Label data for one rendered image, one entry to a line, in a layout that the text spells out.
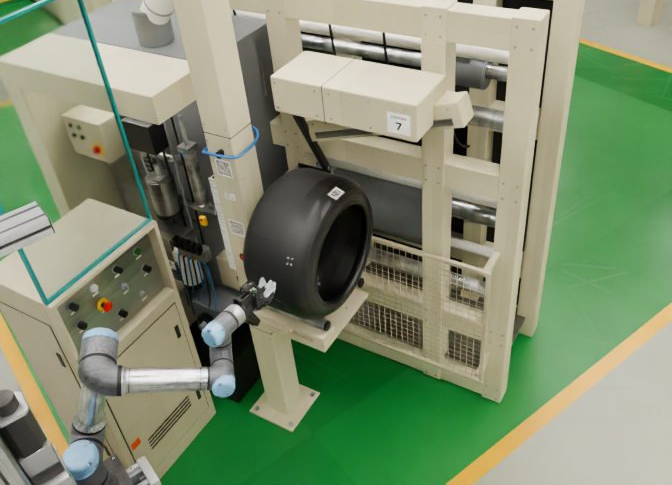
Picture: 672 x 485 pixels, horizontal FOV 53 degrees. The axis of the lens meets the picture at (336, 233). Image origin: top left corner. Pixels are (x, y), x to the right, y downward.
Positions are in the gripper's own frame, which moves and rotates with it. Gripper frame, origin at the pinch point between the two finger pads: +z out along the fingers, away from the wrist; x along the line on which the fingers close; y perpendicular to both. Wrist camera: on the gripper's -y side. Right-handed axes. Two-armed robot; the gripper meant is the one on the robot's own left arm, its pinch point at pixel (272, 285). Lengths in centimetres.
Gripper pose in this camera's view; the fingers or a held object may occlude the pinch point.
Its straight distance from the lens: 250.2
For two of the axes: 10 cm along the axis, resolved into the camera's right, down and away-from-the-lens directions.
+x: -8.5, -2.6, 4.5
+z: 5.2, -4.8, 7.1
